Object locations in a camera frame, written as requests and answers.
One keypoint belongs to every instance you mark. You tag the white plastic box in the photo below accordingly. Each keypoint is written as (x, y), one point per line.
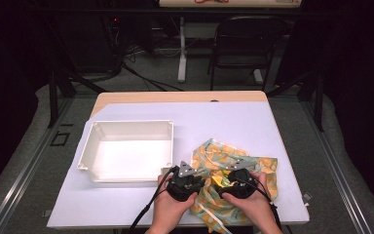
(130, 152)

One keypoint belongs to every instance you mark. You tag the white table mat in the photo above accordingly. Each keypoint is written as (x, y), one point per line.
(207, 120)

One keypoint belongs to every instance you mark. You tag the white table leg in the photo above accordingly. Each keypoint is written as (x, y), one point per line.
(182, 58)

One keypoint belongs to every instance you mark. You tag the black folding chair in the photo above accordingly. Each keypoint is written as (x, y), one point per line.
(240, 35)

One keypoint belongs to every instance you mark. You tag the orange print fabric bag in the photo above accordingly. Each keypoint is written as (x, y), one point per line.
(220, 156)

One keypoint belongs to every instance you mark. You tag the wooden table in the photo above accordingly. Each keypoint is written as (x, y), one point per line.
(175, 97)

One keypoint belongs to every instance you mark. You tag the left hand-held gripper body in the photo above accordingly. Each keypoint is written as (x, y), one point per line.
(181, 187)

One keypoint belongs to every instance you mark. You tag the black metal stand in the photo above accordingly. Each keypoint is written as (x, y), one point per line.
(58, 84)
(318, 97)

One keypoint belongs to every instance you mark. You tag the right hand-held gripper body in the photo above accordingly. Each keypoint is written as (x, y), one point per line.
(242, 185)

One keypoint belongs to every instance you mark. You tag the black computer case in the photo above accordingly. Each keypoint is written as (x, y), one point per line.
(110, 42)

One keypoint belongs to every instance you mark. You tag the person's left hand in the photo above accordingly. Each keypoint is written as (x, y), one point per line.
(170, 211)

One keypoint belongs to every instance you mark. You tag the aluminium floor rail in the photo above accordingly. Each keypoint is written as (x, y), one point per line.
(334, 162)
(29, 169)

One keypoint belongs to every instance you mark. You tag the person's right hand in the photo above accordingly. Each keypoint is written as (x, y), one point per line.
(254, 208)

